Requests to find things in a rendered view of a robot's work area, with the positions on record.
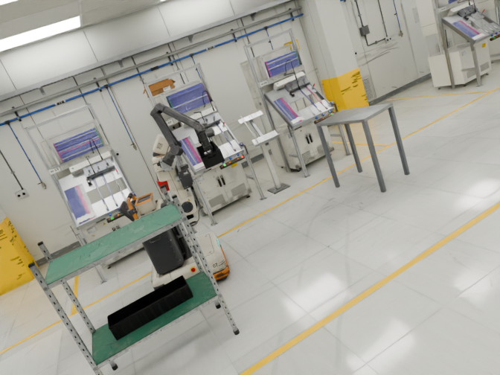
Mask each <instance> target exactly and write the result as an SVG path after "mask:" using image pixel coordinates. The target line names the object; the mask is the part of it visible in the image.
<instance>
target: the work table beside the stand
mask: <svg viewBox="0 0 500 375"><path fill-rule="evenodd" d="M386 109H388V112H389V115H390V119H391V124H392V127H393V130H394V135H395V138H396V142H397V147H398V150H399V154H400V159H401V162H402V165H403V170H404V174H405V175H409V174H410V172H409V168H408V163H407V160H406V155H405V151H404V148H403V143H402V139H401V136H400V131H399V127H398V124H397V119H396V115H395V112H394V107H393V104H392V103H387V104H381V105H375V106H365V107H359V108H353V109H343V110H341V111H340V112H337V113H336V114H334V115H331V116H330V117H328V118H326V119H324V120H322V121H320V122H318V123H317V124H316V127H317V130H318V134H319V137H320V139H321V143H322V146H323V149H324V153H325V155H326V158H327V163H328V165H329V168H330V172H331V174H332V177H333V181H334V184H335V186H336V188H339V187H340V184H339V180H338V177H337V175H336V171H335V168H334V165H333V161H332V159H331V156H330V151H329V149H328V146H327V142H326V139H325V137H324V133H323V129H322V127H321V126H329V125H337V124H344V127H345V129H346V133H347V136H348V140H349V142H350V147H351V149H352V153H353V157H354V160H355V162H356V167H357V170H358V173H361V172H362V166H361V164H360V160H359V157H358V153H357V151H356V146H355V143H354V140H353V136H352V132H351V130H350V125H349V124H353V123H362V126H363V130H364V132H365V137H366V140H367V143H368V148H369V150H370V154H371V158H372V162H373V164H374V169H375V172H376V177H377V180H378V182H379V187H380V190H381V192H383V193H384V192H386V188H385V183H384V180H383V177H382V172H381V169H380V166H379V161H378V158H377V155H376V150H375V147H374V143H373V139H372V137H371V131H370V129H369V126H368V120H369V119H371V118H373V117H374V116H376V115H378V114H379V113H381V112H383V111H385V110H386Z"/></svg>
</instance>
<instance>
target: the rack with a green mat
mask: <svg viewBox="0 0 500 375"><path fill-rule="evenodd" d="M160 188H161V190H162V192H163V194H164V197H165V199H166V200H167V203H168V205H166V206H164V207H163V208H160V209H158V210H157V211H153V212H152V213H150V214H148V215H146V216H144V217H142V218H140V219H137V220H136V221H134V222H131V223H129V224H127V225H125V226H123V227H121V228H119V229H117V230H115V231H113V232H110V233H108V234H106V235H104V236H102V237H100V238H98V239H96V240H94V241H92V242H90V243H87V244H85V245H84V246H81V247H79V248H78V249H75V250H73V251H71V252H69V253H67V254H64V255H63V256H61V257H58V258H57V259H55V260H54V259H53V258H52V256H51V254H50V253H49V251H48V250H47V248H46V246H45V244H44V243H43V242H42V241H41V242H39V243H38V244H37V245H38V246H39V248H40V249H41V251H42V253H43V254H44V256H45V258H46V260H47V261H48V263H49V265H48V270H47V273H46V276H45V278H44V277H43V276H42V274H41V272H40V271H39V269H38V268H37V266H36V264H35V263H34V262H32V263H29V264H28V267H29V269H30V270H31V272H32V273H33V275H34V277H35V278H36V280H37V281H38V283H39V285H40V286H41V287H42V290H43V291H44V293H45V294H46V296H47V297H48V299H49V301H50V302H51V304H52V305H53V307H54V309H55V310H56V311H57V313H58V315H59V317H60V318H61V319H62V322H63V323H64V325H65V326H66V328H67V329H68V331H69V332H70V334H71V336H72V337H73V339H74V340H75V342H76V343H77V346H78V347H79V349H80V350H81V352H82V353H83V355H84V356H85V358H86V360H87V361H88V363H89V364H90V366H91V367H92V370H93V371H94V372H95V374H96V375H103V373H102V371H101V369H100V368H102V367H103V366H104V365H107V364H108V363H109V364H110V365H111V367H112V370H114V371H115V370H117V369H118V366H117V364H116V363H115V361H114V360H115V359H117V358H118V357H120V356H122V355H124V354H125V353H127V352H129V351H130V350H132V349H133V348H135V347H137V346H139V345H140V344H142V343H144V342H145V341H147V340H149V339H151V338H152V337H154V336H156V335H158V334H159V333H161V332H163V331H164V330H166V329H167V328H169V327H172V326H173V325H174V324H176V323H178V322H180V321H181V320H183V319H185V318H187V317H188V316H189V315H192V314H194V313H195V312H197V311H198V310H200V309H202V308H203V307H206V306H207V305H209V304H211V303H212V302H214V303H215V306H216V308H217V309H219V308H220V307H221V305H222V308H223V309H224V311H225V314H226V316H227V318H228V320H229V322H230V324H231V327H232V329H233V332H234V335H238V334H239V333H240V331H239V329H238V328H237V326H236V324H235V322H234V319H233V318H232V315H231V313H230V311H229V309H228V306H227V304H226V302H225V300H224V298H223V296H222V293H221V292H220V289H219V287H218V285H217V282H216V280H215V278H214V276H213V274H212V271H211V269H210V267H209V265H208V262H207V260H206V259H205V256H204V254H203V252H202V250H201V248H200V245H199V243H198V241H197V239H196V236H195V234H194V232H193V230H192V228H191V226H190V223H189V222H188V219H187V217H186V215H185V213H184V210H183V208H182V206H181V204H180V201H179V199H178V197H177V195H176V194H174V195H172V196H171V197H172V199H173V201H174V203H175V205H176V206H175V205H174V204H173V203H172V201H171V199H170V196H169V194H168V192H167V190H166V187H165V186H164V185H162V186H160ZM182 222H183V223H184V224H185V227H186V229H187V232H188V233H189V235H190V238H191V240H192V242H193V244H194V247H195V249H196V251H197V253H198V255H199V258H200V260H201V261H202V264H203V266H204V268H205V271H206V272H207V274H208V275H207V274H206V273H205V271H204V269H203V268H202V265H201V263H200V262H199V258H198V257H197V255H196V252H195V250H194V248H193V246H192V244H191V242H190V239H189V237H188V235H187V233H186V231H185V228H184V226H183V224H182ZM177 225H178V226H179V228H180V231H181V233H182V235H183V237H184V239H185V241H186V243H187V246H188V248H189V249H190V252H191V254H192V256H193V259H194V260H195V262H196V265H197V267H198V269H199V271H200V272H199V273H197V274H195V275H194V276H192V277H190V278H188V279H187V280H186V281H187V283H188V285H189V287H190V290H191V292H192V293H193V297H192V298H190V299H189V300H187V301H185V302H184V303H182V304H180V305H178V306H177V307H174V308H173V309H171V310H169V311H168V312H166V313H164V314H163V315H160V316H159V317H158V318H155V319H153V320H152V321H150V322H148V323H147V324H145V325H143V326H142V327H139V328H138V329H137V330H134V331H132V332H131V333H129V334H127V335H126V336H124V337H122V338H121V339H119V340H116V338H115V337H114V336H113V334H112V332H111V330H110V329H109V328H108V323H107V324H105V325H103V326H102V327H99V328H97V329H95V328H94V326H93V325H92V323H91V322H90V320H89V318H88V316H87V315H86V313H85V311H84V310H83V308H82V307H81V305H80V303H79V301H78V300H77V298H76V296H75V295H74V293H73V292H72V290H71V288H70V286H69V285H68V283H67V281H68V280H70V279H72V278H74V277H76V276H78V275H79V274H81V273H83V272H85V271H87V270H89V269H91V268H93V267H95V266H97V265H99V264H101V263H103V262H105V261H107V260H109V259H111V258H113V257H115V256H117V255H119V254H121V253H123V252H125V251H127V250H129V249H131V248H133V247H135V246H137V245H139V244H141V243H143V242H145V241H147V240H149V239H151V238H153V237H155V236H157V235H159V234H161V233H163V232H165V231H167V230H169V229H171V228H173V227H175V226H177ZM60 284H62V286H63V288H64V289H65V291H66V292H67V294H68V296H69V298H70V299H71V301H72V303H73V304H74V306H75V307H76V309H77V311H78V313H79V314H80V316H81V317H82V319H83V320H84V322H85V324H86V326H87V327H88V329H89V331H90V332H91V334H92V354H90V352H89V350H88V348H87V347H86V345H85V344H84V342H83V340H82V339H81V338H80V336H79V334H78V332H77V331H76V329H75V328H74V326H73V324H72V323H71V321H70V319H69V318H68V316H67V315H66V313H65V311H64V309H63V308H62V307H61V305H60V303H59V301H58V300H57V298H56V297H55V295H54V293H53V292H52V291H51V289H52V288H54V287H55V286H58V285H60ZM217 299H219V301H220V303H221V305H220V303H219V302H218V300H217Z"/></svg>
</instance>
